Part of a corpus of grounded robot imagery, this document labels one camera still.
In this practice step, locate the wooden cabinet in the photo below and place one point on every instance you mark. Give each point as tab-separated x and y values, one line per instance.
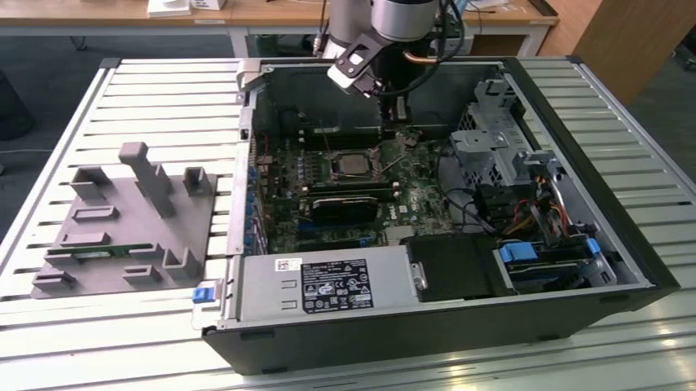
636	40

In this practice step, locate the blue case latch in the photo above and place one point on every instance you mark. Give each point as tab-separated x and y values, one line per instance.
202	295

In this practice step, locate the black plastic drive cover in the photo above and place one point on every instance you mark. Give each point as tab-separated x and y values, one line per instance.
457	264

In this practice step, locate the green motherboard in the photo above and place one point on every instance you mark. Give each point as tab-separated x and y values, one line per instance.
418	203

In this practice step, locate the black open PC case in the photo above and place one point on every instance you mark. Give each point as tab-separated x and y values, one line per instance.
381	346

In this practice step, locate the plain white box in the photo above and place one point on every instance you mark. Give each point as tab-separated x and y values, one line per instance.
169	10

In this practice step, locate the CPU socket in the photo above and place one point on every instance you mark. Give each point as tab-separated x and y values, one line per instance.
329	167

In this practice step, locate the small blue clip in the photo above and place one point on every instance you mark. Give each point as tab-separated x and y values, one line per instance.
592	246

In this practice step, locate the green RAM stick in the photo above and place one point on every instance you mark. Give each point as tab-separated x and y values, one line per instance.
120	250

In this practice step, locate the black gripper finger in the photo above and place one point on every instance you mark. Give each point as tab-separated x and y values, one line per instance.
401	109
388	114

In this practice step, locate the silver metal drive cage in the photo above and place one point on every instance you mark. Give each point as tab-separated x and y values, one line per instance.
489	140

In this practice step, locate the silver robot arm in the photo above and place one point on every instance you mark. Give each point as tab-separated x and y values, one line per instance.
402	20

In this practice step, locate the white box with print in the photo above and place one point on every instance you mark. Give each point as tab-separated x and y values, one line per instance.
209	4

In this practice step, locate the silver CPU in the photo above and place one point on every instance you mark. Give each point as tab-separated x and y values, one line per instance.
353	165

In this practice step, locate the black RAM stick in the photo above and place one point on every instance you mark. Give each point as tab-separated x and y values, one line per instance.
353	186
356	133
353	194

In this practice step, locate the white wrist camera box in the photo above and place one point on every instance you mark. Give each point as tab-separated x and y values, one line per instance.
353	69

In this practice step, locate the blue disk carrier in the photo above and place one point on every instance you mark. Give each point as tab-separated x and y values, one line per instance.
513	254

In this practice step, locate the black graphics card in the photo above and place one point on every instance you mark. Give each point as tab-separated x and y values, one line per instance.
345	211

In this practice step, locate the silver chipset heatsink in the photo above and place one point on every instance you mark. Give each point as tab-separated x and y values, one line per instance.
400	234

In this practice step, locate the grey power supply unit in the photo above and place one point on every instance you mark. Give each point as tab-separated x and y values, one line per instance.
266	293

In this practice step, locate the grey parts rack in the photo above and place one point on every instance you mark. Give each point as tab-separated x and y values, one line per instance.
142	244

